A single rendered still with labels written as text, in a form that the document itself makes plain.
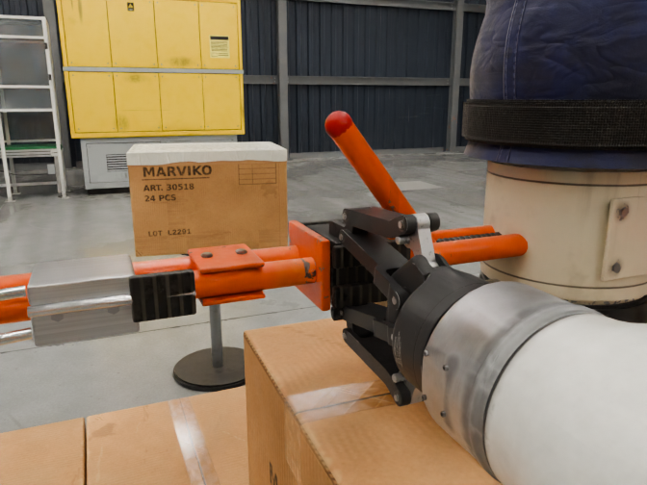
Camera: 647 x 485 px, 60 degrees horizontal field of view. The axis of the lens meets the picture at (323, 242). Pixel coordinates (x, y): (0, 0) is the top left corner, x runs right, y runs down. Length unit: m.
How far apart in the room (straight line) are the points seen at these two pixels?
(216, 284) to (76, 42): 7.34
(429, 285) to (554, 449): 0.13
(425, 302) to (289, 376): 0.30
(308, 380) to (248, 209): 1.72
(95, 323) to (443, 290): 0.24
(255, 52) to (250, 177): 9.24
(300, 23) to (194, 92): 4.43
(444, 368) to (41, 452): 1.09
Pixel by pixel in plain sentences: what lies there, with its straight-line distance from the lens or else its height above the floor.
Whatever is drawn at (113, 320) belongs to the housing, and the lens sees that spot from 0.43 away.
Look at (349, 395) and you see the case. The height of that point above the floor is 0.94.
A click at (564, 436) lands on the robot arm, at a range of 0.22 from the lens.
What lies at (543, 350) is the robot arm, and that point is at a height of 1.12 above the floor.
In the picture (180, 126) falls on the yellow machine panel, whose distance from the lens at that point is 7.80.
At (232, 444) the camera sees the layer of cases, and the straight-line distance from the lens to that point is 1.21.
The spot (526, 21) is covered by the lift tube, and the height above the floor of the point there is 1.28.
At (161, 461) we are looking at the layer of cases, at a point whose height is 0.54.
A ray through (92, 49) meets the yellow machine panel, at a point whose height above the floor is 1.78.
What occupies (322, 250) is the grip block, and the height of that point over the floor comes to 1.10.
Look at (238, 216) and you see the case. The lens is 2.26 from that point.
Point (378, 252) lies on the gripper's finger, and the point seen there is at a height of 1.11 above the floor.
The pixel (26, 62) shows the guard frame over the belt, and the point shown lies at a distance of 7.69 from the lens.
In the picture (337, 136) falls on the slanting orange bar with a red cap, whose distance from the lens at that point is 0.47.
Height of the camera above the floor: 1.22
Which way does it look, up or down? 14 degrees down
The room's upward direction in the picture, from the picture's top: straight up
